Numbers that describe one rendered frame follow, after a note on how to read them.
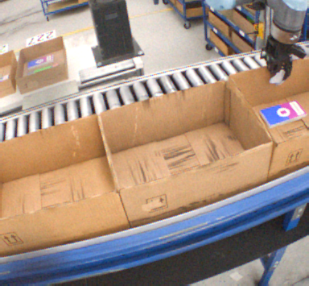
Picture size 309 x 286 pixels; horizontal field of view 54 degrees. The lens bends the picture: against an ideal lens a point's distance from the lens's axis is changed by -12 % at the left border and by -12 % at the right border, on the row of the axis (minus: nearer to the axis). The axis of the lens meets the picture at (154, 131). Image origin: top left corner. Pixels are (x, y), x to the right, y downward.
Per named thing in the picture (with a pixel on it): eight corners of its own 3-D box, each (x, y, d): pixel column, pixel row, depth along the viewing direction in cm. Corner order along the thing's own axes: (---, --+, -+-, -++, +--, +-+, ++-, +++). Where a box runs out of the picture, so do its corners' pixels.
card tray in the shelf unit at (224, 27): (208, 19, 297) (208, 10, 290) (236, 15, 301) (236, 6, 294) (228, 37, 268) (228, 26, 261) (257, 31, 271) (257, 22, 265)
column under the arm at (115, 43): (90, 48, 191) (80, -1, 169) (133, 36, 195) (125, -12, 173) (96, 68, 172) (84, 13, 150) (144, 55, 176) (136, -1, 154)
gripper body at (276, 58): (258, 60, 100) (264, 31, 90) (280, 55, 101) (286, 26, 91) (270, 76, 95) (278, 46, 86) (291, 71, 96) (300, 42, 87)
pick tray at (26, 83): (66, 48, 196) (62, 35, 189) (69, 79, 168) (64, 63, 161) (24, 62, 192) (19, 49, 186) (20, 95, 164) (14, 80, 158)
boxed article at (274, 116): (259, 113, 108) (259, 109, 106) (295, 102, 110) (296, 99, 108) (269, 129, 103) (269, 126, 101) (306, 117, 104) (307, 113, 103)
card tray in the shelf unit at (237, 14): (232, 19, 248) (232, 8, 242) (264, 15, 251) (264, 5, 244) (257, 41, 218) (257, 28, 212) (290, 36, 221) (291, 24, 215)
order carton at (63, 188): (110, 154, 106) (97, 112, 95) (132, 230, 85) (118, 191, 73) (2, 184, 101) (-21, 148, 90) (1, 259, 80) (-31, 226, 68)
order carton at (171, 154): (225, 121, 111) (226, 78, 100) (266, 184, 89) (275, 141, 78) (109, 154, 106) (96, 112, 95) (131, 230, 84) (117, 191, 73)
